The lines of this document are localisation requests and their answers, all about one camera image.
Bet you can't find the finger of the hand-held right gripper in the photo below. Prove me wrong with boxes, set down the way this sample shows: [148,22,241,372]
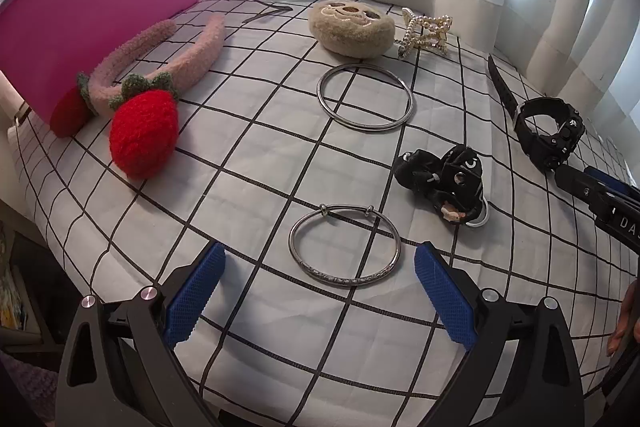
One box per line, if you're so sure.
[582,166,640,202]
[554,163,608,214]

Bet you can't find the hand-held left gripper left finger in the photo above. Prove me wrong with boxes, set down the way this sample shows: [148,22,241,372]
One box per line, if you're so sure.
[55,242,227,427]

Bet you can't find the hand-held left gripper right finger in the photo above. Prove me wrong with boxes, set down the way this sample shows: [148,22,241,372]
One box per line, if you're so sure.
[414,242,586,427]

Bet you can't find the black wrist watch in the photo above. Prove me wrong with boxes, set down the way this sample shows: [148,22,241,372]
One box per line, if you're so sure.
[487,56,586,172]

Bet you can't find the engraved silver bangle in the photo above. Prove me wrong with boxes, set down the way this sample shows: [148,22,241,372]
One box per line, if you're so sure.
[289,204,402,289]

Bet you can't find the beige fuzzy bear pouch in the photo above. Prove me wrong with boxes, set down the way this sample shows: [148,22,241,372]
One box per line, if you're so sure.
[307,0,396,59]

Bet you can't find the metal hair pin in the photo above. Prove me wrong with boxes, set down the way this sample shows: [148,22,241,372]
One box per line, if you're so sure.
[241,0,294,26]

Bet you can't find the person's right hand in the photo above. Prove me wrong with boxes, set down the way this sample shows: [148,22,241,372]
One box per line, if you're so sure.
[606,277,640,358]

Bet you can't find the white checkered tablecloth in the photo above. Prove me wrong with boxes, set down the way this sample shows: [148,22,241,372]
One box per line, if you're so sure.
[10,0,640,427]

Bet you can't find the pink fuzzy strawberry headband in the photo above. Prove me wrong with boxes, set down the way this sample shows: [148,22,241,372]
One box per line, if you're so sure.
[50,13,227,181]

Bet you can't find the plain silver bangle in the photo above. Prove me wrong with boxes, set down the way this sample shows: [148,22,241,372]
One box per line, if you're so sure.
[317,63,415,132]

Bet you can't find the pearl hair claw clip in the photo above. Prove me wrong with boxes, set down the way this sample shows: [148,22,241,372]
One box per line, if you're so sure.
[397,7,453,60]

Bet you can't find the black plush keychain figure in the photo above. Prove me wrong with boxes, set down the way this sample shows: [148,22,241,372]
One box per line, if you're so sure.
[394,146,490,228]

